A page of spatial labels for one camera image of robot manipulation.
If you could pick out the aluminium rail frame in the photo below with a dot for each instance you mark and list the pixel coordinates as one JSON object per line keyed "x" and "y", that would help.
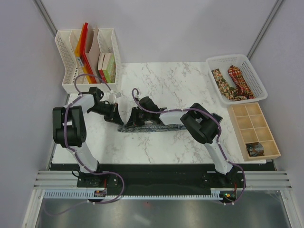
{"x": 64, "y": 177}

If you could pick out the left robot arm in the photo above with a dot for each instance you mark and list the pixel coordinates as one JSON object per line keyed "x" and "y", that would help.
{"x": 69, "y": 129}

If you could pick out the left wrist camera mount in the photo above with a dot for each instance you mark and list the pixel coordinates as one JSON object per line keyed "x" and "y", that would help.
{"x": 113, "y": 97}

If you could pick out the green book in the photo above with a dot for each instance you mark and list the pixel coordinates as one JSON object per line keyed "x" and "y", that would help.
{"x": 110, "y": 68}

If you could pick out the white cable duct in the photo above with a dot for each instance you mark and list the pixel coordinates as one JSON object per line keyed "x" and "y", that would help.
{"x": 94, "y": 195}

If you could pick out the blue grey floral tie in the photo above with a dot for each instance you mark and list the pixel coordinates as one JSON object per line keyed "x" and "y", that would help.
{"x": 150, "y": 128}

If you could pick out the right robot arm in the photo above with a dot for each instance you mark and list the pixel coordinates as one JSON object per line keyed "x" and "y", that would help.
{"x": 203, "y": 126}

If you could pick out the white file organizer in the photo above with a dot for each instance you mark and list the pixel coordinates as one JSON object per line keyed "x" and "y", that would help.
{"x": 66, "y": 41}

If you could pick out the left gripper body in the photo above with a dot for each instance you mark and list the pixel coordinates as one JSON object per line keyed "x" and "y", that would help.
{"x": 102, "y": 109}

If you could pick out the white plastic basket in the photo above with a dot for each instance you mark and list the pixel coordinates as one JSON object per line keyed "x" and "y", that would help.
{"x": 222, "y": 63}

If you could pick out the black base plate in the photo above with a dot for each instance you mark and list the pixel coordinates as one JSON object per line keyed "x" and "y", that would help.
{"x": 160, "y": 179}

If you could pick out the rolled dark tie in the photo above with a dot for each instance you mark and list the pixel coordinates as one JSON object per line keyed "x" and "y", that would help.
{"x": 255, "y": 149}

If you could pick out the wooden compartment box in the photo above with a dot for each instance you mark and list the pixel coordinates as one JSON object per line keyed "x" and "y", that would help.
{"x": 250, "y": 126}

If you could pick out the red book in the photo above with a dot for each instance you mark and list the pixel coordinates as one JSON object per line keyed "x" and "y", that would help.
{"x": 100, "y": 66}

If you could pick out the orange red folder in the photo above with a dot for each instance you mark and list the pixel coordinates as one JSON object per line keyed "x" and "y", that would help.
{"x": 83, "y": 47}

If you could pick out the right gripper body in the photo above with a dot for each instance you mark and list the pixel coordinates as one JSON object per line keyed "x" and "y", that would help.
{"x": 140, "y": 116}

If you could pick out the gold patterned tie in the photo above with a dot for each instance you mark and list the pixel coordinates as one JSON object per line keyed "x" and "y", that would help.
{"x": 231, "y": 93}

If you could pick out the beige cardboard folder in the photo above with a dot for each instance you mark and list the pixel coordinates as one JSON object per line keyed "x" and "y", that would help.
{"x": 92, "y": 50}

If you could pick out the red patterned tie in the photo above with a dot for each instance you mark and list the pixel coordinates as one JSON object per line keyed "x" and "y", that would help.
{"x": 240, "y": 83}

